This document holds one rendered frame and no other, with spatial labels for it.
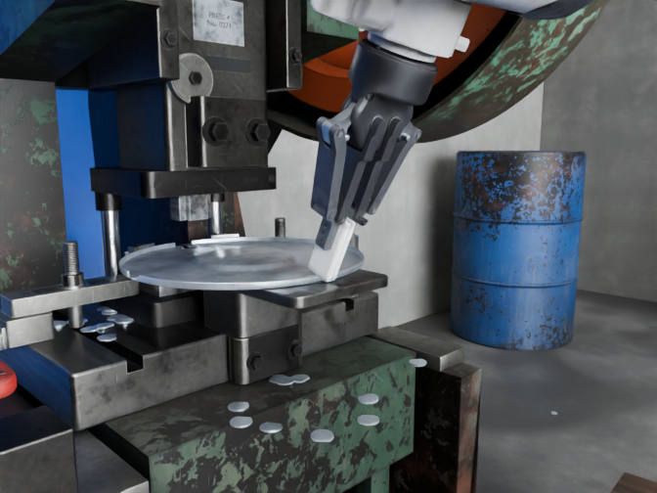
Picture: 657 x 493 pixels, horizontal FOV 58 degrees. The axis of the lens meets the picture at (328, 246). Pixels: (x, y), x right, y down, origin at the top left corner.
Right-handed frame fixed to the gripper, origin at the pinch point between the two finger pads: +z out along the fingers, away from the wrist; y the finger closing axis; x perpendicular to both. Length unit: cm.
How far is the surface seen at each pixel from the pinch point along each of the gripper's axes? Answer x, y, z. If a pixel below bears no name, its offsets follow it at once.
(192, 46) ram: 26.4, -3.1, -11.5
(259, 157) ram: 18.2, 4.0, -1.2
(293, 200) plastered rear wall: 121, 123, 69
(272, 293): -0.4, -6.7, 4.3
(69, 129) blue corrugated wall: 132, 33, 44
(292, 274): 3.1, -0.7, 5.4
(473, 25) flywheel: 14.9, 33.2, -22.4
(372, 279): -3.6, 4.2, 2.6
